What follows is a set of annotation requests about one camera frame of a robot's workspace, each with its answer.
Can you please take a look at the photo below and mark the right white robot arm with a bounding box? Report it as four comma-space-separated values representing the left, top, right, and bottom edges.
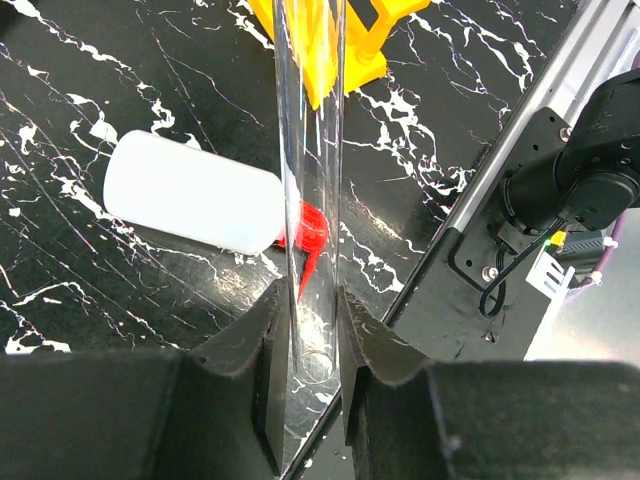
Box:
502, 69, 639, 231

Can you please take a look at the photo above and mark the yellow test tube rack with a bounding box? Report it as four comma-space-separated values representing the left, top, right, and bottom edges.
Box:
249, 0, 431, 109

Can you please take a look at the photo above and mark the white wash bottle red cap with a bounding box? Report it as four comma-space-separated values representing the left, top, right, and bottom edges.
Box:
103, 130, 336, 293

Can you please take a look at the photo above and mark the glass test tube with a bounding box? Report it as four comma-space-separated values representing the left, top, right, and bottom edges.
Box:
273, 1, 346, 384

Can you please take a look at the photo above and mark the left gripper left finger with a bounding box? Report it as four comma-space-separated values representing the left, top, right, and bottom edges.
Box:
1, 278, 290, 479

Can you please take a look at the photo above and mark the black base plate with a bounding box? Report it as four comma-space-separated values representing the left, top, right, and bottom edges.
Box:
283, 107, 569, 479

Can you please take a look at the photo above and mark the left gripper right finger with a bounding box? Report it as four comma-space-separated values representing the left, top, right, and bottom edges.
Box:
337, 287, 639, 479

